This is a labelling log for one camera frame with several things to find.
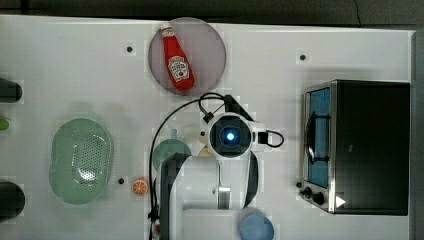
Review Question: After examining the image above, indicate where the black toaster oven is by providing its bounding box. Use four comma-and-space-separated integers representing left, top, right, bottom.
297, 79, 411, 216

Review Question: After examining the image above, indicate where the green toy piece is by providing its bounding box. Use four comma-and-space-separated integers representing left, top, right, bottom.
0, 119, 10, 131

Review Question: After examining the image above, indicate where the green cup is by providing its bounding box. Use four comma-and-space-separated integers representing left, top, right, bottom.
152, 129, 191, 171

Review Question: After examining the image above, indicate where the red plush ketchup bottle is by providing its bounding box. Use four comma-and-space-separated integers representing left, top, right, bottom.
160, 22, 195, 91

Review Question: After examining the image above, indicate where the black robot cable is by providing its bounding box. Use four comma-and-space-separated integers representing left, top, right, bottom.
147, 92, 286, 240

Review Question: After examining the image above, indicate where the green colander basket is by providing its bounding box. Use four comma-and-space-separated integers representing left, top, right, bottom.
49, 118, 113, 205

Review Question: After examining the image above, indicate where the round grey plate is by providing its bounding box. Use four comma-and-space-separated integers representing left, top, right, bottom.
148, 17, 227, 96

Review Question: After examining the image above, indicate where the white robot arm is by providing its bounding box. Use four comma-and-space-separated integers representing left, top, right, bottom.
157, 95, 269, 240

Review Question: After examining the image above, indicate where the blue bowl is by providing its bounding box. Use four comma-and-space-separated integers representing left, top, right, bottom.
239, 213, 275, 240

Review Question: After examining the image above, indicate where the orange slice toy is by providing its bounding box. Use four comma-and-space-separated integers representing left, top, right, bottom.
132, 178, 149, 196

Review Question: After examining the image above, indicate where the dark round object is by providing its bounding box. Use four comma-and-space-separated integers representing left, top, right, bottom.
0, 78, 23, 103

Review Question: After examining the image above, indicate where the dark cylinder lower left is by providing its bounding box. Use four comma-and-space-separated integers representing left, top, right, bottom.
0, 182, 25, 222

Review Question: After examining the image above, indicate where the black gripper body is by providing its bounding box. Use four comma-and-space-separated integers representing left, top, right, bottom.
224, 94, 253, 121

